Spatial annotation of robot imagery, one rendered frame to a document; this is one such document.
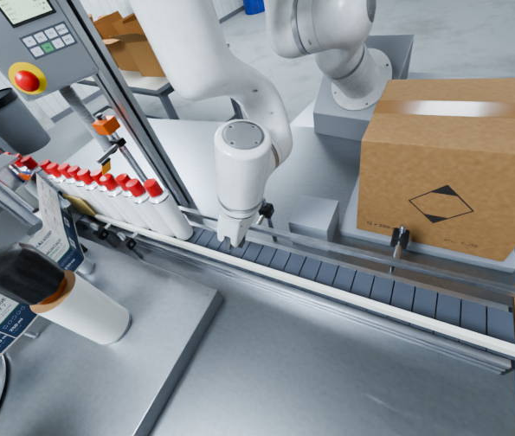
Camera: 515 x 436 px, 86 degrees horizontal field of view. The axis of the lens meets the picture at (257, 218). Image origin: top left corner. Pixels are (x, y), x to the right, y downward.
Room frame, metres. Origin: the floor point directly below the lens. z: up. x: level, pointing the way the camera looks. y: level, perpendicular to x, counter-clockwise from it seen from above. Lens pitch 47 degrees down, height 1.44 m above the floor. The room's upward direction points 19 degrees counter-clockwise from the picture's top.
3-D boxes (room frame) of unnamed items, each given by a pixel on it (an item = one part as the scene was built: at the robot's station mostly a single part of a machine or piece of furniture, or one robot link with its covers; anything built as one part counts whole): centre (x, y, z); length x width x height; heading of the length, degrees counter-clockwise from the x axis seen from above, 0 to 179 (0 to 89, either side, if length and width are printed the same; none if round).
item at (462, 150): (0.39, -0.42, 0.99); 0.30 x 0.24 x 0.27; 48
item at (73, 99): (0.80, 0.34, 1.18); 0.04 x 0.04 x 0.21
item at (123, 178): (0.63, 0.29, 0.98); 0.05 x 0.05 x 0.20
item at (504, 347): (0.40, 0.09, 0.90); 1.07 x 0.01 x 0.02; 49
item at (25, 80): (0.67, 0.34, 1.32); 0.04 x 0.03 x 0.04; 104
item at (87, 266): (0.56, 0.51, 0.97); 0.05 x 0.05 x 0.19
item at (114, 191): (0.65, 0.33, 0.98); 0.05 x 0.05 x 0.20
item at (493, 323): (0.61, 0.28, 0.86); 1.65 x 0.08 x 0.04; 49
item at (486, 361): (0.61, 0.28, 0.85); 1.65 x 0.11 x 0.05; 49
